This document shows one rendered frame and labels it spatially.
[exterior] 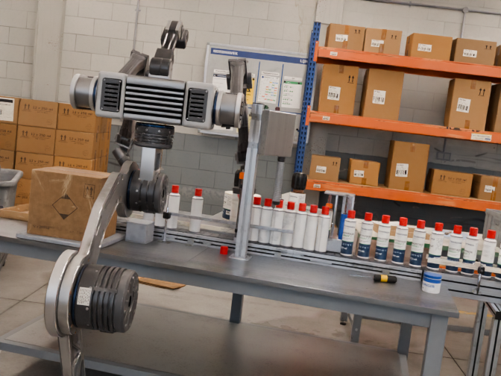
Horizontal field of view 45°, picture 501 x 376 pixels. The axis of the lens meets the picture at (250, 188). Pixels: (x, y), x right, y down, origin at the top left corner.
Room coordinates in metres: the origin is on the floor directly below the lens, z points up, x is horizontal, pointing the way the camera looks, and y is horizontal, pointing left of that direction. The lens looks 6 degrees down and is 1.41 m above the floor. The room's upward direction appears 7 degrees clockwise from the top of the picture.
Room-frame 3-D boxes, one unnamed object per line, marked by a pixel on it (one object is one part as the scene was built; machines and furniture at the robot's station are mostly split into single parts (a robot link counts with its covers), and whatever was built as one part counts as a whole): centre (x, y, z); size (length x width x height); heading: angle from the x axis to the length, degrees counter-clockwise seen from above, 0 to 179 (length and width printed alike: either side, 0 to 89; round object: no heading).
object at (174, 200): (2.80, 0.35, 0.98); 0.05 x 0.05 x 0.20
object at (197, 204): (2.78, 0.24, 0.98); 0.05 x 0.05 x 0.20
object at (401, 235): (2.60, -0.68, 0.98); 0.05 x 0.05 x 0.20
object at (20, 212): (2.93, 1.00, 0.85); 0.30 x 0.26 x 0.04; 79
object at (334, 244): (2.75, -0.41, 1.01); 0.14 x 0.13 x 0.26; 79
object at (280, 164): (2.61, -0.12, 1.18); 0.04 x 0.04 x 0.21
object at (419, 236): (2.59, -0.75, 0.98); 0.05 x 0.05 x 0.20
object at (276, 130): (2.63, -0.07, 1.38); 0.17 x 0.10 x 0.19; 134
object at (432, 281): (2.38, -0.77, 0.87); 0.07 x 0.07 x 0.07
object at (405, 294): (2.95, 0.11, 0.82); 2.10 x 1.31 x 0.02; 79
